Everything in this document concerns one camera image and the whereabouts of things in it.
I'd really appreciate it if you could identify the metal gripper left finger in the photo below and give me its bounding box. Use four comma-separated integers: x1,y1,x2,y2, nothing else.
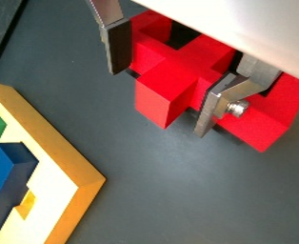
86,0,132,74

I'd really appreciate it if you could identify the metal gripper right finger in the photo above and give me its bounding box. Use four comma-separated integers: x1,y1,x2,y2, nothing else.
195,54,283,137

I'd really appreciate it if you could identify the red E-shaped block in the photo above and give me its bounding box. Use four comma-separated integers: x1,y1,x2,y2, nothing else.
131,10,299,152

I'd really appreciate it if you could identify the yellow wooden board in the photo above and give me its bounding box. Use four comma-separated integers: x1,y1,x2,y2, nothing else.
0,84,106,244

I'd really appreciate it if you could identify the blue rectangular block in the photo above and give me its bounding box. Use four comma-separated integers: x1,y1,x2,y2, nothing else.
0,143,39,229

